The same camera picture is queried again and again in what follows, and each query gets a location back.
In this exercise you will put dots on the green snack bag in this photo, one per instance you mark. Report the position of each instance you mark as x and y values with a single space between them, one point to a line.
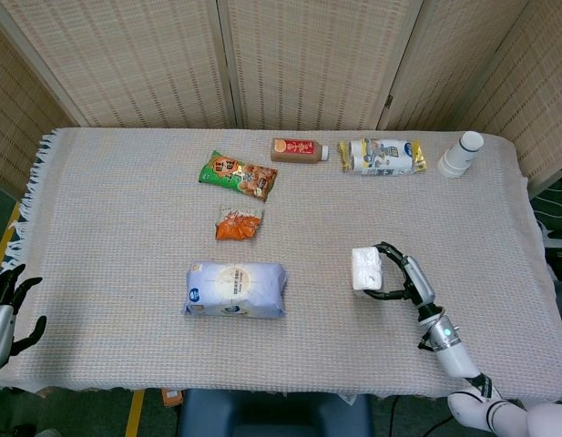
237 175

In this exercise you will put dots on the blue white wipes pack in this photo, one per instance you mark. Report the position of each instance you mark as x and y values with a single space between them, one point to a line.
235 289

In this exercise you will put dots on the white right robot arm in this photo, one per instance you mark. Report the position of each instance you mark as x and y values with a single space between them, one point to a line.
456 357

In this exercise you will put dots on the orange snack bag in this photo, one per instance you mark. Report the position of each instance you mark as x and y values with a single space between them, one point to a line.
238 225

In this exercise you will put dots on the woven folding screen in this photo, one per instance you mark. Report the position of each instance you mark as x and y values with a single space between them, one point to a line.
308 59

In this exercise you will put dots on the white face tissue pack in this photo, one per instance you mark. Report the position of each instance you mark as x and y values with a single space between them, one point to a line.
366 268

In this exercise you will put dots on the white cylindrical bottle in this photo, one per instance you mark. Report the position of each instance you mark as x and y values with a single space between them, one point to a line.
460 155

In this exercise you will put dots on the white yellow snack pack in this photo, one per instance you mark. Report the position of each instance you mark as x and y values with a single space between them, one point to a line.
381 157

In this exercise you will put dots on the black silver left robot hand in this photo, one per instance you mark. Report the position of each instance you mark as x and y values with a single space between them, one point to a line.
0 325

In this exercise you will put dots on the brown drink bottle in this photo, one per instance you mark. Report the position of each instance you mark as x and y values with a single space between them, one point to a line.
296 150

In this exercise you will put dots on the beige woven tablecloth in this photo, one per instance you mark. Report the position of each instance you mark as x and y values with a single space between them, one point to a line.
125 250

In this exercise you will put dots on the small brown wooden crate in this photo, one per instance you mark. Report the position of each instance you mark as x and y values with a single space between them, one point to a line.
172 398

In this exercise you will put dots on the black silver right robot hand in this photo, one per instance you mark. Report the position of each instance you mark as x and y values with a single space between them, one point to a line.
419 282

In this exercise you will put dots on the dark blue chair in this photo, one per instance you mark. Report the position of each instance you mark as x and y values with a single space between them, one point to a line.
271 416

